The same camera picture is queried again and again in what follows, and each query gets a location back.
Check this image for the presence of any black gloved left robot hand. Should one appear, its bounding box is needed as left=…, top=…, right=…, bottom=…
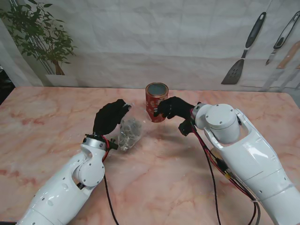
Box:
left=93, top=98, right=132, bottom=135

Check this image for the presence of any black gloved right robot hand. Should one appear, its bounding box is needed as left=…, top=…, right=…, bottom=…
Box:
left=157, top=96, right=195, bottom=120

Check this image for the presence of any red floral tea canister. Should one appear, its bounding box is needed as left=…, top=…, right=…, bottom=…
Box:
left=145, top=82, right=169, bottom=123

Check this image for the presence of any clear plastic bag of teabags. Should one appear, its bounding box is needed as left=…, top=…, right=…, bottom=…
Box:
left=117, top=117, right=143, bottom=152

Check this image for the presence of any black slotted spatula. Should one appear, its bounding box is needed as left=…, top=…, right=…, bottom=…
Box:
left=221, top=12, right=267, bottom=85

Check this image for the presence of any green leafy plant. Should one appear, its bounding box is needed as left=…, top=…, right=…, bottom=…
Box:
left=0, top=0, right=77, bottom=75

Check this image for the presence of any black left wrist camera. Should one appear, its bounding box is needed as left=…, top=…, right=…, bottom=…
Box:
left=106, top=138, right=119, bottom=150

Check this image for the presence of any black red right arm cable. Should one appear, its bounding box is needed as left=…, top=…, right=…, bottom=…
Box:
left=192, top=126, right=261, bottom=225

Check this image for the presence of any black red arm cable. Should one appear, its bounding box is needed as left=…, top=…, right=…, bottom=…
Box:
left=103, top=152, right=120, bottom=225
left=192, top=126, right=261, bottom=225

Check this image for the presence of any black red left arm cable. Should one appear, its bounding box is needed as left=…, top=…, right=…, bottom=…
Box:
left=103, top=152, right=120, bottom=225

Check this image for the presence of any wooden handle knife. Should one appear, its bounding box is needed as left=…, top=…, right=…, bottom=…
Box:
left=276, top=41, right=300, bottom=70

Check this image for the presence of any black handled peeler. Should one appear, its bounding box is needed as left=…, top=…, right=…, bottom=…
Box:
left=265, top=10, right=300, bottom=66

